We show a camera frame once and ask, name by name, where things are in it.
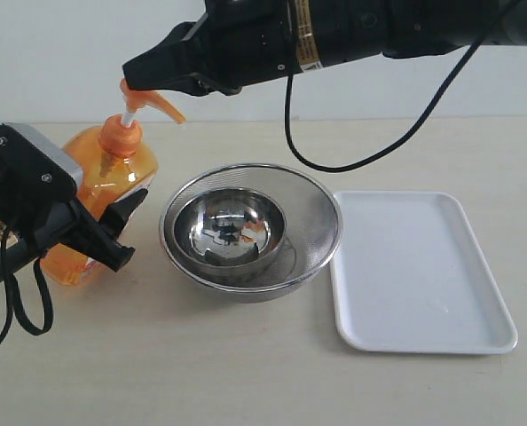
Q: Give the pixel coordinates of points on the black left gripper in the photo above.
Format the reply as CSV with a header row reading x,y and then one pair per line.
x,y
37,229

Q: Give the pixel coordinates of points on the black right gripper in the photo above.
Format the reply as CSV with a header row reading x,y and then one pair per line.
x,y
233,45

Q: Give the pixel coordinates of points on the orange pump soap bottle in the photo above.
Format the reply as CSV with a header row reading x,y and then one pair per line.
x,y
116,163

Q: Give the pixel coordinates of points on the small stainless steel bowl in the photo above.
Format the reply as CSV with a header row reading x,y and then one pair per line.
x,y
229,228

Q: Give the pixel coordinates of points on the large steel mesh strainer bowl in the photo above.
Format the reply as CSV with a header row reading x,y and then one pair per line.
x,y
314,231

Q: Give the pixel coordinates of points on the white plastic tray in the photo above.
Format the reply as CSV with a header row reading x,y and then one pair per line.
x,y
410,277

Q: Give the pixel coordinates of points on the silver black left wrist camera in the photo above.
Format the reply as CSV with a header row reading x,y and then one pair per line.
x,y
33,168

